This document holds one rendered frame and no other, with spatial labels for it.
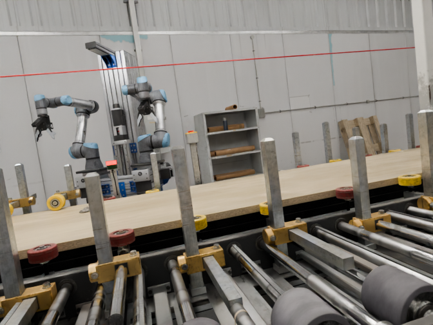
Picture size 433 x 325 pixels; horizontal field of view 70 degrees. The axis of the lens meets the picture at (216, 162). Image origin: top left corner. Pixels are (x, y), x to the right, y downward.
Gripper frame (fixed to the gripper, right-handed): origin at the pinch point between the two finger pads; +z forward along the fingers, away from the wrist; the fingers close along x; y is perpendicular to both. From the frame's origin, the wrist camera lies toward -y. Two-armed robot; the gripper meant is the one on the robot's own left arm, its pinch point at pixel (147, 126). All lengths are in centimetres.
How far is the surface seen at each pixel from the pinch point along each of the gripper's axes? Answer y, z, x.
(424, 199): -95, 47, -136
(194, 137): -21.8, 13.3, -38.5
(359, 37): 439, -141, -283
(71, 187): -51, 33, 33
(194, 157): -20.8, 25.6, -36.5
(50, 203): -74, 37, 30
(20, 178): -61, 24, 56
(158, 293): -133, 57, -47
